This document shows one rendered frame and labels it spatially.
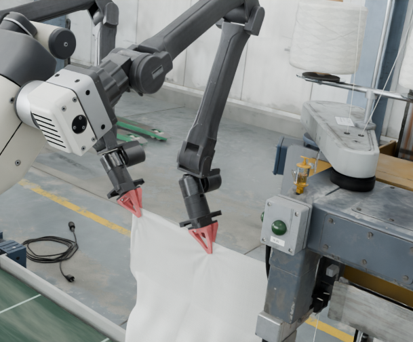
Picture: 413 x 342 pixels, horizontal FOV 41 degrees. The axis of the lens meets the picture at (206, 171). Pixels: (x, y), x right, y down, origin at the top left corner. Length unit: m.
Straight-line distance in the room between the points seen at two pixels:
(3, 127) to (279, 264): 0.60
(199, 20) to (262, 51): 5.91
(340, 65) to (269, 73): 5.81
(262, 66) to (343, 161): 6.05
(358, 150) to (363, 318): 0.37
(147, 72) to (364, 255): 0.53
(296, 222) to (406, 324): 0.36
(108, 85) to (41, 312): 1.48
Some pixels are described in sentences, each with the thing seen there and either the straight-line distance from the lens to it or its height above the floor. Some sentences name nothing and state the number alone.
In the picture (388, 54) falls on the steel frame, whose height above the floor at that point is 1.17.
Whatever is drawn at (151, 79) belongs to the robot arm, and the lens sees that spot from 1.11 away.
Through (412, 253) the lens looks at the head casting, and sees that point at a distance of 0.99.
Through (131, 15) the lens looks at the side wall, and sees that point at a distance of 8.59.
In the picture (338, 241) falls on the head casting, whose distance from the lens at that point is 1.03.
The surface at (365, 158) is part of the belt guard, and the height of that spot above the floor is 1.41.
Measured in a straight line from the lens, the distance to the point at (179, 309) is 1.53.
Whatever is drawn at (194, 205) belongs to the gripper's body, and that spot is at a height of 1.17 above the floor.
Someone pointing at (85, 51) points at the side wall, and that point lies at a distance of 9.38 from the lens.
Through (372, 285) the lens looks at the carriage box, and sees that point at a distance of 1.38.
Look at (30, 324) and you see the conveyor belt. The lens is 2.31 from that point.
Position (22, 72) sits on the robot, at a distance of 1.11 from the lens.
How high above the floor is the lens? 1.70
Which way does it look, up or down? 19 degrees down
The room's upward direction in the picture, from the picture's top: 6 degrees clockwise
